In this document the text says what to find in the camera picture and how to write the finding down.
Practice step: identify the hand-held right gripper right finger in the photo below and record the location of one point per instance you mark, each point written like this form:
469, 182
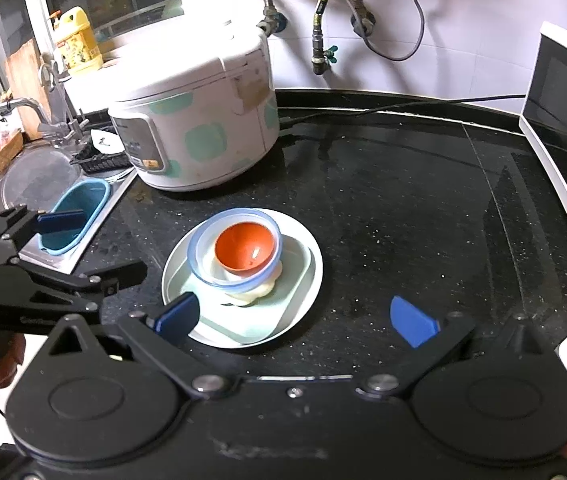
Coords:
413, 322

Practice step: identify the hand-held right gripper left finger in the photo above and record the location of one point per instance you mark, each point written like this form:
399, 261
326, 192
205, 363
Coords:
178, 316

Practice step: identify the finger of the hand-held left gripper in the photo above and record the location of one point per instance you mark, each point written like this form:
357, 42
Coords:
60, 221
88, 280

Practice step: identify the blue plastic bowl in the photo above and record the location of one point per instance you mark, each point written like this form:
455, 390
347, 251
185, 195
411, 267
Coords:
236, 287

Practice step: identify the clear plastic bowl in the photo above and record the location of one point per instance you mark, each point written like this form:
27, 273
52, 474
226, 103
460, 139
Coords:
208, 252

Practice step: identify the cream flower-shaped plate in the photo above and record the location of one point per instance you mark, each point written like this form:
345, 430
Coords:
258, 294

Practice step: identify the pale green rectangular tray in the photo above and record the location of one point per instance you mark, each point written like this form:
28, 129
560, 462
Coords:
273, 315

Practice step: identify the orange plastic bowl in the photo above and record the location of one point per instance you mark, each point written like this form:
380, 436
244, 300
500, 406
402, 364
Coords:
246, 247

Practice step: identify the round grey-white plate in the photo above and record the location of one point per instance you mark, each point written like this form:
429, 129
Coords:
308, 240

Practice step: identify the teal plastic basin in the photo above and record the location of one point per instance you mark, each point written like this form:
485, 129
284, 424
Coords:
70, 215

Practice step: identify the steel sink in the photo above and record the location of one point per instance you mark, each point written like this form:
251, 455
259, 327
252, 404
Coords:
33, 175

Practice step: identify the black dish rack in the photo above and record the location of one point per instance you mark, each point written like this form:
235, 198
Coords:
103, 161

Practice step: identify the chrome sink faucet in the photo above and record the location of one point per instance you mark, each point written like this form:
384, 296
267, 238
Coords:
60, 127

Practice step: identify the wooden cutting board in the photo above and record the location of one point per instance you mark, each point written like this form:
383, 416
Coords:
25, 90

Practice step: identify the white rice cooker green squares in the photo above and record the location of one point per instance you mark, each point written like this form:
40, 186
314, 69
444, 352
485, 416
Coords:
193, 115

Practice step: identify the yellow plastic bottle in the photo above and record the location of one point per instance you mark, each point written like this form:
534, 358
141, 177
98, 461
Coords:
80, 40

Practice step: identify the white microwave oven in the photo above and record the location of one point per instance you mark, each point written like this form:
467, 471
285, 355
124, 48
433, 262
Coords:
563, 135

